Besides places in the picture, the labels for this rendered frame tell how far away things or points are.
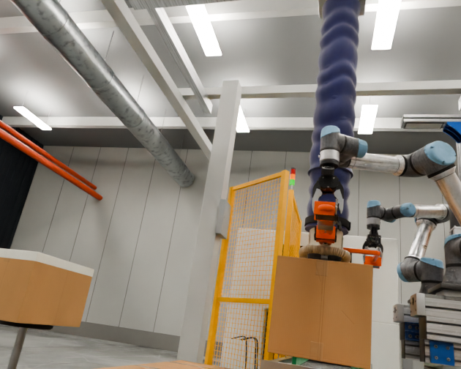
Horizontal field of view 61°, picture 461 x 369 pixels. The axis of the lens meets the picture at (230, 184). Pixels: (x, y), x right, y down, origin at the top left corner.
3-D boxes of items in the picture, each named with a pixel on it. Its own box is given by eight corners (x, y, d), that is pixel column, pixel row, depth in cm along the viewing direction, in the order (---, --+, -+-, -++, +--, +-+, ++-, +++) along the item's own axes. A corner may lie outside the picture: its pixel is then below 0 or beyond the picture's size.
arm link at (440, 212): (464, 220, 238) (409, 218, 215) (447, 222, 247) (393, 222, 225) (460, 200, 241) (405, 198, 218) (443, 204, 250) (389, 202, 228)
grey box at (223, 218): (221, 239, 344) (225, 206, 354) (227, 239, 343) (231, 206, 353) (214, 233, 326) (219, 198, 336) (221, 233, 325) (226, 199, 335)
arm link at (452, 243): (460, 269, 180) (458, 240, 185) (486, 266, 168) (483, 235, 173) (438, 265, 178) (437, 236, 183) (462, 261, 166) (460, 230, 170)
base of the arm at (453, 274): (475, 293, 175) (473, 270, 179) (488, 288, 162) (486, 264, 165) (437, 288, 179) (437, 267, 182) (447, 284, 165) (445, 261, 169)
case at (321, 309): (282, 349, 215) (290, 275, 228) (360, 362, 204) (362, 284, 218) (266, 352, 161) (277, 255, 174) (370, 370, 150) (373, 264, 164)
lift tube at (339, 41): (309, 181, 229) (323, 12, 270) (352, 183, 222) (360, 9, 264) (306, 165, 207) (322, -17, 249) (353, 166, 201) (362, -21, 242)
